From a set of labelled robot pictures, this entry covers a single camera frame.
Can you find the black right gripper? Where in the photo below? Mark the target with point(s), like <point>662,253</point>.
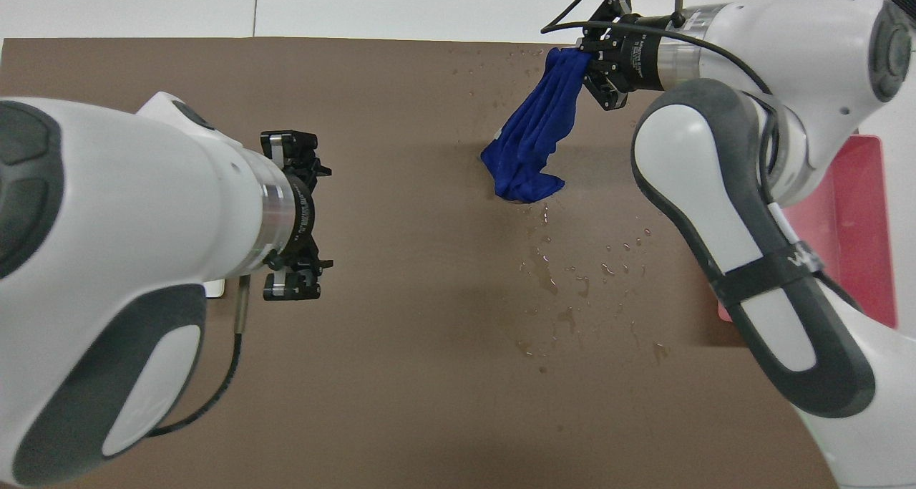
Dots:
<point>640,52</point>

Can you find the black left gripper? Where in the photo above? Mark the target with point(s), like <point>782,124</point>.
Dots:
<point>304,217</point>

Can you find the blue cloth towel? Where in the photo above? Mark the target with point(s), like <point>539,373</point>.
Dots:
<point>537,138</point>

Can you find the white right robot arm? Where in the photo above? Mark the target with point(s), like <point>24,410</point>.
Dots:
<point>715,188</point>

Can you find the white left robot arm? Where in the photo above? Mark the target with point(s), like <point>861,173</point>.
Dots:
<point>143,224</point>

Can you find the white towel rack base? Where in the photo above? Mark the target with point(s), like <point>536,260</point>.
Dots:
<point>216,288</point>

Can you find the spilled water droplets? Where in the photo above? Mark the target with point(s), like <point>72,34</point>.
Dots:
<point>547,278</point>

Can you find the brown table mat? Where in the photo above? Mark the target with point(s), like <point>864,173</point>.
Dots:
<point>429,331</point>

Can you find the pink plastic bin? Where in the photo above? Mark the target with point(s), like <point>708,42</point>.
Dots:
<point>859,224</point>

